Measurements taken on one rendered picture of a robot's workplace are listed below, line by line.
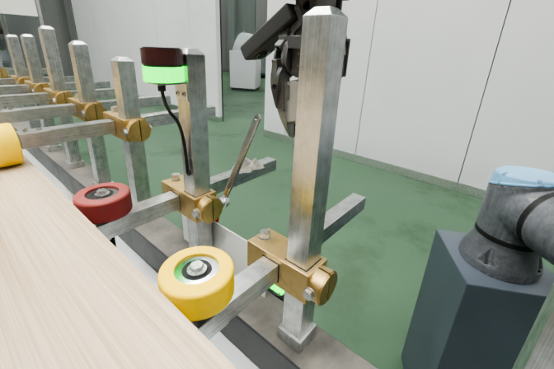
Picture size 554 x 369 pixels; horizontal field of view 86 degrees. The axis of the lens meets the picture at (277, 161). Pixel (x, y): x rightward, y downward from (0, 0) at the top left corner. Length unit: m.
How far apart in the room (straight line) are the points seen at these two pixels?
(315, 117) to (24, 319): 0.33
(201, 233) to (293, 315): 0.24
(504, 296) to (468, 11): 2.34
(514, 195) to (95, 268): 0.86
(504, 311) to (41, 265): 0.97
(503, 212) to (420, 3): 2.36
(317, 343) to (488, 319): 0.58
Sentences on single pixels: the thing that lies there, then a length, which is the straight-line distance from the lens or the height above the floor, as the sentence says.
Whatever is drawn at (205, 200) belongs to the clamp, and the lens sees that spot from 0.56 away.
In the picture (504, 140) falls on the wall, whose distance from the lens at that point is 2.95.
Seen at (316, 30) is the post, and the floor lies 1.15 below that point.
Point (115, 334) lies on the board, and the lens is 0.32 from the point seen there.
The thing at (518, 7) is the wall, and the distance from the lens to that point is 2.92.
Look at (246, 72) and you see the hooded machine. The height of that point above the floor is 0.48.
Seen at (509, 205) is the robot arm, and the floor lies 0.80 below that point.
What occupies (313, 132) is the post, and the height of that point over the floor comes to 1.04.
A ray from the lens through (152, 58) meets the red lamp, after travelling 0.47.
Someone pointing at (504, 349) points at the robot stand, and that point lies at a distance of 1.11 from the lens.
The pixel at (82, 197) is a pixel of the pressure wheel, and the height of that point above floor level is 0.91.
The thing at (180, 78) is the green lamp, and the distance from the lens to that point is 0.48.
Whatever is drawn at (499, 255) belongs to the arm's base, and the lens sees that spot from 0.98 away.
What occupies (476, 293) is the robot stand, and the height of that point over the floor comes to 0.58.
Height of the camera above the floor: 1.13
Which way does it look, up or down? 21 degrees down
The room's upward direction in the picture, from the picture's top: 3 degrees clockwise
